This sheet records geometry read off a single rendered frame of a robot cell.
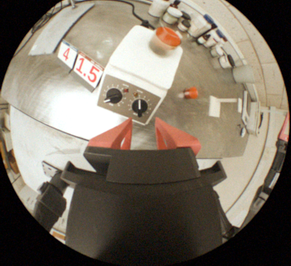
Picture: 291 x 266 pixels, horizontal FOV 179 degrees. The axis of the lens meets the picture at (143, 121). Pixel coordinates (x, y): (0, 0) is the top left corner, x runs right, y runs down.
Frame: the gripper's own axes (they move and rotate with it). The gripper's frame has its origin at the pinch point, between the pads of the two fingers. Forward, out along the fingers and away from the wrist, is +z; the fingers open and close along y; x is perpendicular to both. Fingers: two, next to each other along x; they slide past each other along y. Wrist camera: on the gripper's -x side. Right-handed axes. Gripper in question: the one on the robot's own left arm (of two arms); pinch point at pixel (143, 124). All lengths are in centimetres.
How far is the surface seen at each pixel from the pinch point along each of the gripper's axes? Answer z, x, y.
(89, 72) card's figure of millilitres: 10.9, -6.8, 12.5
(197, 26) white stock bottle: 26.6, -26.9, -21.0
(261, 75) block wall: 27, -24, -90
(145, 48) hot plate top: 9.0, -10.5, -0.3
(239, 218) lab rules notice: -65, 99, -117
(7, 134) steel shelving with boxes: -4, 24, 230
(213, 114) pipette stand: 16.7, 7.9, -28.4
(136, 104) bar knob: 6.9, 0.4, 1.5
